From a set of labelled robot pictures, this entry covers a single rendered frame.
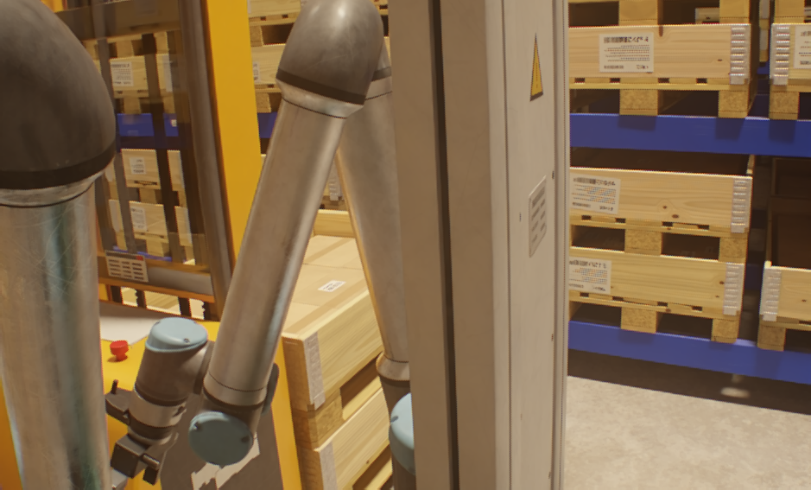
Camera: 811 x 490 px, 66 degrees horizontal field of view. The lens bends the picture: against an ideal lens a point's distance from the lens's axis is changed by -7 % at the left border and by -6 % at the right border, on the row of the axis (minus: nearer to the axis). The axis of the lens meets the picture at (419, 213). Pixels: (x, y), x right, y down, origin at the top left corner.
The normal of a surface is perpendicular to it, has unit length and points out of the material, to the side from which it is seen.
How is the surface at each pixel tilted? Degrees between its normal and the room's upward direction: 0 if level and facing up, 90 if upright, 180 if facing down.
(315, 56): 70
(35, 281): 109
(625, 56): 90
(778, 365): 90
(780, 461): 0
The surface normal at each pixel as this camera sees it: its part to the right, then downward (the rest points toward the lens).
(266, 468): 0.91, 0.06
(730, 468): -0.05, -0.97
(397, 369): -0.54, -0.42
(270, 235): -0.04, 0.21
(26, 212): 0.36, 0.52
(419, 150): -0.34, 0.25
